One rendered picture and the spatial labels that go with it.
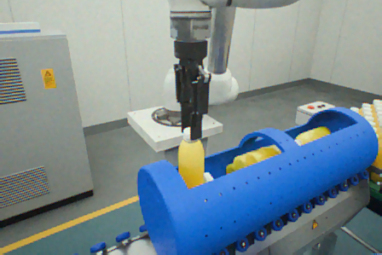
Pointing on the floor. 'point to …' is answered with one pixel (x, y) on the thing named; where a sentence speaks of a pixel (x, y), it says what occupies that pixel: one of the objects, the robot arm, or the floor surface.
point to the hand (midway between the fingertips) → (191, 123)
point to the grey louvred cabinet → (39, 128)
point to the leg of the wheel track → (327, 245)
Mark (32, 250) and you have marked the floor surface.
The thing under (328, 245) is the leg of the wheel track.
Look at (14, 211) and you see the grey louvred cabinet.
